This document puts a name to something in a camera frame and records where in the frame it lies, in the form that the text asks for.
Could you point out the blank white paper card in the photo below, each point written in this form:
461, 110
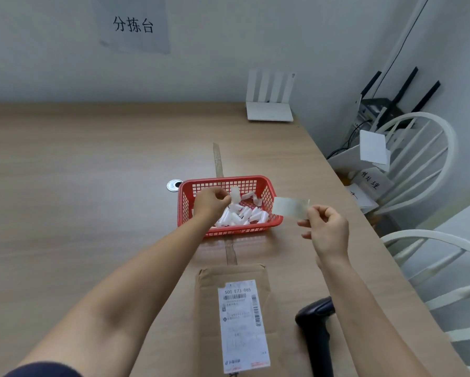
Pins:
373, 147

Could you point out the black barcode scanner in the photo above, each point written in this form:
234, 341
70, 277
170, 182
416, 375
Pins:
317, 329

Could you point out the handwritten white paper note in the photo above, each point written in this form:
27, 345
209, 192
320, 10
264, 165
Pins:
373, 183

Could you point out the small white plastic piece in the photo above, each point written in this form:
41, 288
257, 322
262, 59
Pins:
235, 194

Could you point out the white cardboard box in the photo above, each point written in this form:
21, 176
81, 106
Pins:
347, 158

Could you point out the translucent white label strip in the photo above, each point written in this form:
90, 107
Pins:
290, 207

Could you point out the person's left fingers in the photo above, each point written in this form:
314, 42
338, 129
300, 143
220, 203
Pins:
222, 197

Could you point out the person's right hand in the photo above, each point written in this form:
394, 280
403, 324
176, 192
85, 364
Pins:
331, 235

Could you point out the person's left hand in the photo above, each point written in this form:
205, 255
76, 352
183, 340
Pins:
207, 204

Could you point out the brown cardboard parcel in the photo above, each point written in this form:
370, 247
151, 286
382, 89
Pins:
207, 310

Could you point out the white router with antennas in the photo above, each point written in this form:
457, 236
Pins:
268, 109

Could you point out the dark blue sleeve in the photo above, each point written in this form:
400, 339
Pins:
42, 371

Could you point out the grey paper wall sign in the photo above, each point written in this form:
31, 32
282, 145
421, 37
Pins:
133, 23

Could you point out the white shipping label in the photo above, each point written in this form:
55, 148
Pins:
243, 325

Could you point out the black router with antennas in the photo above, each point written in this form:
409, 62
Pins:
384, 105

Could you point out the white wooden chair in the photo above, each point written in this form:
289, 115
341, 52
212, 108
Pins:
449, 133
423, 236

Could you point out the person's right thumb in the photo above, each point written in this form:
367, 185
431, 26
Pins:
318, 211

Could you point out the person's right forearm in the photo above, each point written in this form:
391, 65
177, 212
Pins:
360, 314

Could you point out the pile of white plastic pieces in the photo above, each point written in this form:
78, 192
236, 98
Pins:
243, 215

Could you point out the person's left forearm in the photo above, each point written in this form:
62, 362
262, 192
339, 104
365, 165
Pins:
140, 286

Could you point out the red plastic mesh basket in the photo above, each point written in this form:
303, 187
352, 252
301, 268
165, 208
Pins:
188, 204

